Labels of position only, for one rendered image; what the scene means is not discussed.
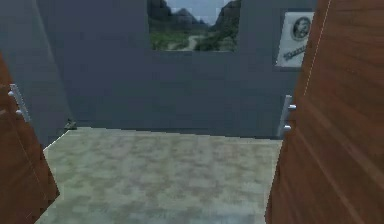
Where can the small dark floor object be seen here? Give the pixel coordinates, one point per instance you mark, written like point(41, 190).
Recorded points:
point(70, 124)

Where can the white portrait poster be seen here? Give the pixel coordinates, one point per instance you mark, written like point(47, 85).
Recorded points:
point(295, 38)

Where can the brown wooden door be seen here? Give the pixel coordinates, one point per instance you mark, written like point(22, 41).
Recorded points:
point(336, 133)
point(18, 166)

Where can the mountain landscape wall picture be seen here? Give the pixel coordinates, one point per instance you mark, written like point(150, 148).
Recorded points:
point(195, 26)

